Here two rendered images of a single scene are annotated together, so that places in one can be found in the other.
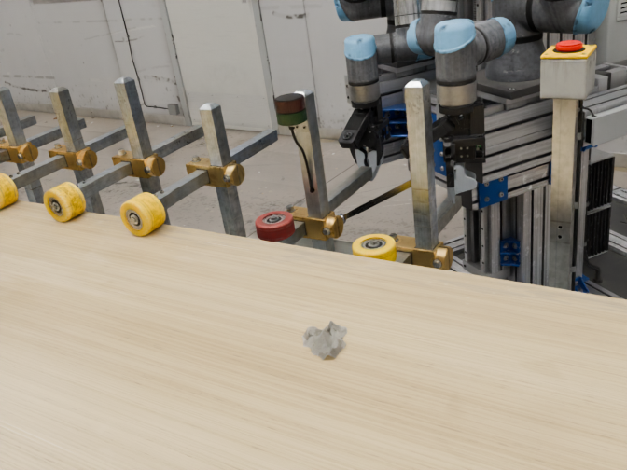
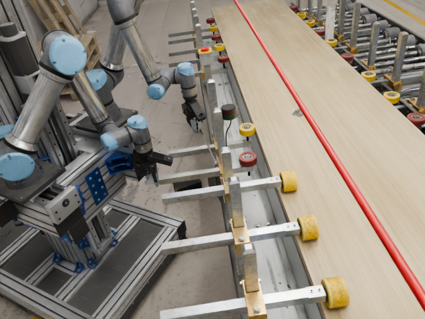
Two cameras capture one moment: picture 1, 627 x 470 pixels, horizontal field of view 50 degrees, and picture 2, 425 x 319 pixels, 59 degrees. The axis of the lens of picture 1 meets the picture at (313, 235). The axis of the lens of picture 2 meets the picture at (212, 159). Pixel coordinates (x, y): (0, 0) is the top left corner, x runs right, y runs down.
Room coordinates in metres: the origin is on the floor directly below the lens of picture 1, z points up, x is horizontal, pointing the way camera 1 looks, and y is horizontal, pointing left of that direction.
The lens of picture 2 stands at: (2.18, 1.09, 1.90)
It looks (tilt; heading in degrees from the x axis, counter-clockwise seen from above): 36 degrees down; 235
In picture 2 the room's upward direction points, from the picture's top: 8 degrees counter-clockwise
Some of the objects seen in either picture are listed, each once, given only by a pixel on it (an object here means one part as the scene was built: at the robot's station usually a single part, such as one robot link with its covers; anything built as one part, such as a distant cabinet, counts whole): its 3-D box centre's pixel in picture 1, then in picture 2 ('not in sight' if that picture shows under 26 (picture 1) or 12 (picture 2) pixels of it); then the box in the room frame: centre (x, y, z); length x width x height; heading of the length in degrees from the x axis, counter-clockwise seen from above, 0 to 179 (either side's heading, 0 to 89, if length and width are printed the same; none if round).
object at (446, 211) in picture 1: (419, 242); (210, 149); (1.25, -0.22, 0.81); 0.44 x 0.03 x 0.04; 145
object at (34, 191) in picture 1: (26, 167); not in sight; (1.90, 0.80, 0.90); 0.04 x 0.04 x 0.48; 55
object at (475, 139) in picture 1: (461, 132); (191, 104); (1.26, -0.32, 1.03); 0.09 x 0.08 x 0.12; 77
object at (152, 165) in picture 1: (139, 164); (240, 233); (1.63, 0.41, 0.95); 0.14 x 0.06 x 0.05; 55
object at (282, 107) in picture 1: (289, 103); (228, 109); (1.29, 0.01, 1.14); 0.06 x 0.06 x 0.02
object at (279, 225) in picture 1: (277, 241); (248, 165); (1.27, 0.08, 0.85); 0.08 x 0.08 x 0.11
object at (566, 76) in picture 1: (567, 74); (205, 57); (1.04, -0.44, 1.18); 0.07 x 0.07 x 0.08; 55
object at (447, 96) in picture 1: (456, 92); (188, 90); (1.27, -0.31, 1.12); 0.08 x 0.08 x 0.05
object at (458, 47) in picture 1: (455, 51); (186, 75); (1.26, -0.32, 1.19); 0.09 x 0.08 x 0.11; 128
